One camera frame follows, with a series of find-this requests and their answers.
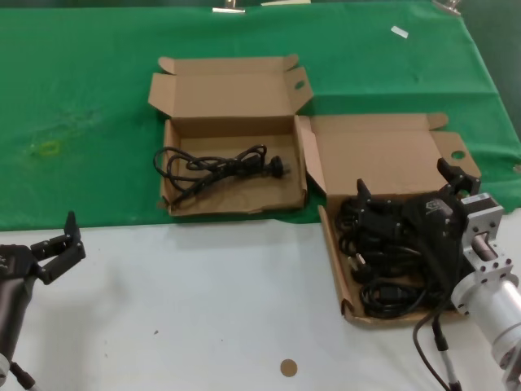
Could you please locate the round brown cardboard disc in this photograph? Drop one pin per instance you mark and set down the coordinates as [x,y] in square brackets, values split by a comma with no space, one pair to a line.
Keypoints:
[288,367]

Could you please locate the cardboard box with torn rim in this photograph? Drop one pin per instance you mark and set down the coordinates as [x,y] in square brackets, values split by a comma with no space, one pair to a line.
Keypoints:
[228,97]

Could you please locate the silver binder clip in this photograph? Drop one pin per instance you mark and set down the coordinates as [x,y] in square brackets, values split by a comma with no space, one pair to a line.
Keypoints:
[449,6]
[229,10]

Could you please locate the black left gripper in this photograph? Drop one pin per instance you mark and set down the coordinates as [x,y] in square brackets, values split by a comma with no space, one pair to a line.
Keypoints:
[16,264]

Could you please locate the white tape piece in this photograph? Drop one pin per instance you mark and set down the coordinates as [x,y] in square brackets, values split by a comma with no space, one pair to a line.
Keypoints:
[399,32]

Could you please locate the green table cloth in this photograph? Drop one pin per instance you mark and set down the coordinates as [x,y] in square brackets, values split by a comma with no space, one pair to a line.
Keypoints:
[81,81]

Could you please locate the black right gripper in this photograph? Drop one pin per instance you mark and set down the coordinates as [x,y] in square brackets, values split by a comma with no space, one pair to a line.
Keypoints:
[437,232]

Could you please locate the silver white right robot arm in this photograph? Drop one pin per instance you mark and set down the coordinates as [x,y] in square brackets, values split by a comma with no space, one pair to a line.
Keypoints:
[488,297]

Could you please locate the cardboard box with intact rim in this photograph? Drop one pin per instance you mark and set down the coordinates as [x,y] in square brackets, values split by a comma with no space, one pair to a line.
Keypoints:
[378,163]

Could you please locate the beige flat strip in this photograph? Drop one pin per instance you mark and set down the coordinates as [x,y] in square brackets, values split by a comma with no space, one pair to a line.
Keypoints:
[285,2]

